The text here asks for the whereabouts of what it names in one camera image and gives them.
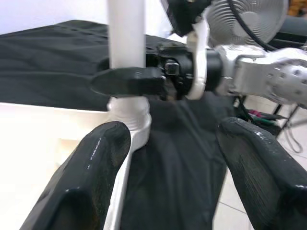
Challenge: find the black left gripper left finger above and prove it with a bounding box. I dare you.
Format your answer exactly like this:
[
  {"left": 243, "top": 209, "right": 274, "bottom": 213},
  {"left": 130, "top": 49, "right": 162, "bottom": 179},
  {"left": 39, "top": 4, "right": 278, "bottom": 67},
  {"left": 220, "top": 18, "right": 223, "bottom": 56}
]
[{"left": 19, "top": 121, "right": 131, "bottom": 230}]

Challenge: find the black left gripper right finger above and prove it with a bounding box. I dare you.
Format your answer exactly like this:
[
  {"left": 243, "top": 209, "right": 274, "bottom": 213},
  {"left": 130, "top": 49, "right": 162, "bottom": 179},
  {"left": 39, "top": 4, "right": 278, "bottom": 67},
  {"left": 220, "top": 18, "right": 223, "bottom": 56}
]
[{"left": 215, "top": 117, "right": 307, "bottom": 230}]

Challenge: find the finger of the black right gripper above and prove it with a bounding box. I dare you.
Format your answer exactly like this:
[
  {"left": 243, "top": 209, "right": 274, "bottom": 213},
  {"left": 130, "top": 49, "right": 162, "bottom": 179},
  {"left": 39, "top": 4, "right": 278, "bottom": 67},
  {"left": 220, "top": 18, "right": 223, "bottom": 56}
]
[
  {"left": 90, "top": 67, "right": 166, "bottom": 98},
  {"left": 97, "top": 57, "right": 111, "bottom": 72}
]

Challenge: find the white tapered plastic table leg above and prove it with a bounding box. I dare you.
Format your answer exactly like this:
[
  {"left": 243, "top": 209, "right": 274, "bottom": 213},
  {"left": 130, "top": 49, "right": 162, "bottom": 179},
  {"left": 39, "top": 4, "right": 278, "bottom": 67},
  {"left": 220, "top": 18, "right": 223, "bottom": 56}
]
[{"left": 106, "top": 0, "right": 151, "bottom": 130}]

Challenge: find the white plastic table top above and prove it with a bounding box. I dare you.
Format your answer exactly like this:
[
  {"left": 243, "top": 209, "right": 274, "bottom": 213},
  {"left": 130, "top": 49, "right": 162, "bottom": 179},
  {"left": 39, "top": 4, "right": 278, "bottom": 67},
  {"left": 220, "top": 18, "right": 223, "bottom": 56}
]
[{"left": 0, "top": 97, "right": 152, "bottom": 230}]

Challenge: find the black table cloth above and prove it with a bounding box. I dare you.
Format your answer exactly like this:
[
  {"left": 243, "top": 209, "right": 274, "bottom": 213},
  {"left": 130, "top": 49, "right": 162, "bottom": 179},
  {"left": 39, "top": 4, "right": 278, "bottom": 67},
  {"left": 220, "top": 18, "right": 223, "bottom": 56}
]
[{"left": 0, "top": 20, "right": 237, "bottom": 230}]

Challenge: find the white fan with grey grille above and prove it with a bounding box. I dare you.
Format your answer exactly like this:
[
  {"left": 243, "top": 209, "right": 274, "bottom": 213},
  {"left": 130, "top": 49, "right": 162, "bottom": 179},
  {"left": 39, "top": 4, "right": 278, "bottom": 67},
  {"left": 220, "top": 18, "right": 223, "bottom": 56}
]
[{"left": 207, "top": 0, "right": 290, "bottom": 46}]

